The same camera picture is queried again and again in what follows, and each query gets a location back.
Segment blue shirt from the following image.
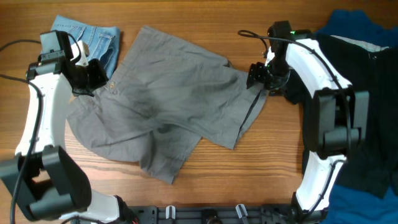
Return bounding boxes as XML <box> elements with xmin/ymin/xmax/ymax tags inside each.
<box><xmin>317</xmin><ymin>10</ymin><xmax>397</xmax><ymax>223</ymax></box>

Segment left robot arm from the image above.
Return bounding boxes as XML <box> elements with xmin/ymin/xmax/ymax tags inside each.
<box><xmin>1</xmin><ymin>30</ymin><xmax>128</xmax><ymax>223</ymax></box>

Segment grey cotton shorts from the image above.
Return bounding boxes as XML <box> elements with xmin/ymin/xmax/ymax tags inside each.
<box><xmin>67</xmin><ymin>26</ymin><xmax>266</xmax><ymax>184</ymax></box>

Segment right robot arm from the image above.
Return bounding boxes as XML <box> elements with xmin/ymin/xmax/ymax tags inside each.
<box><xmin>238</xmin><ymin>21</ymin><xmax>369</xmax><ymax>223</ymax></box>

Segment folded blue denim jeans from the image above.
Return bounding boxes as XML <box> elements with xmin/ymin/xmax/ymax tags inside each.
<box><xmin>51</xmin><ymin>15</ymin><xmax>121</xmax><ymax>79</ymax></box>

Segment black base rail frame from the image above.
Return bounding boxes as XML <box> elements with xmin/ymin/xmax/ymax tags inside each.
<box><xmin>70</xmin><ymin>203</ymin><xmax>312</xmax><ymax>224</ymax></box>

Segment right black cable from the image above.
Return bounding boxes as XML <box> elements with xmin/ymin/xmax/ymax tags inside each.
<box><xmin>238</xmin><ymin>29</ymin><xmax>352</xmax><ymax>215</ymax></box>

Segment light grey garment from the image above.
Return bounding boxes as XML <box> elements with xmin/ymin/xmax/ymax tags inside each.
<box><xmin>333</xmin><ymin>35</ymin><xmax>389</xmax><ymax>52</ymax></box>

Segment black garment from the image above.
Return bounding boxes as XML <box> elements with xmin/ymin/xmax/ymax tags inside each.
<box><xmin>284</xmin><ymin>32</ymin><xmax>398</xmax><ymax>200</ymax></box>

